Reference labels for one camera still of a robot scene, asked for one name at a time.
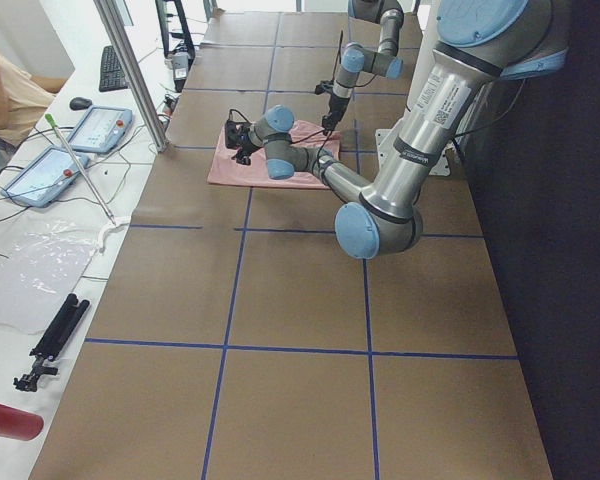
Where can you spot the black keyboard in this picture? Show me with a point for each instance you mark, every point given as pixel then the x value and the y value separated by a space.
pixel 111 73

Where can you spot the seated person beige shirt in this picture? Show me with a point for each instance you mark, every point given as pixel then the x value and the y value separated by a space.
pixel 24 98

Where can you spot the near blue teach pendant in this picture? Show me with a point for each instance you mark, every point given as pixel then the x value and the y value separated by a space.
pixel 43 180

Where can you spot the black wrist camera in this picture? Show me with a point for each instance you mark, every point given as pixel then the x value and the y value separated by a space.
pixel 325 86
pixel 236 129

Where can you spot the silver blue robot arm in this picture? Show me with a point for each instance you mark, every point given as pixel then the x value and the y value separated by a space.
pixel 355 59
pixel 478 42

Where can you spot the black folded tripod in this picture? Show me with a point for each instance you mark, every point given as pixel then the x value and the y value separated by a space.
pixel 52 342

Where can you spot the far blue teach pendant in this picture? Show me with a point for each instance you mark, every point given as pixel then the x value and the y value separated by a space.
pixel 100 129

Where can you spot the black computer mouse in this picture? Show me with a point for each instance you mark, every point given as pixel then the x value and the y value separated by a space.
pixel 80 103

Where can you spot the aluminium frame post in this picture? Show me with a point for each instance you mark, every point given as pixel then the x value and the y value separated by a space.
pixel 114 27

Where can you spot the metal stick with green tip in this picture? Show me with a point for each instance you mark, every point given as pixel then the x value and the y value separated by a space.
pixel 52 123

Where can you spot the red water bottle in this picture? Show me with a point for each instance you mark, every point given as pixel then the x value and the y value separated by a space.
pixel 19 424

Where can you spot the clear plastic bag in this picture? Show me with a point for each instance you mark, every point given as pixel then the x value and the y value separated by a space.
pixel 45 258

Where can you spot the white plastic hook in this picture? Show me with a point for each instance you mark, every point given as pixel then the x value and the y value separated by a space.
pixel 113 225

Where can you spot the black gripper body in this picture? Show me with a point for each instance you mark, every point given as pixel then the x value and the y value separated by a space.
pixel 246 145
pixel 334 104

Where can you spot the pink printed t-shirt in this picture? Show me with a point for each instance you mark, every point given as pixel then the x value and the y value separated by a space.
pixel 225 170

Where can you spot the blue teach pendant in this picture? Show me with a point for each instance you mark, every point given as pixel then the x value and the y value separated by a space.
pixel 43 180
pixel 100 129

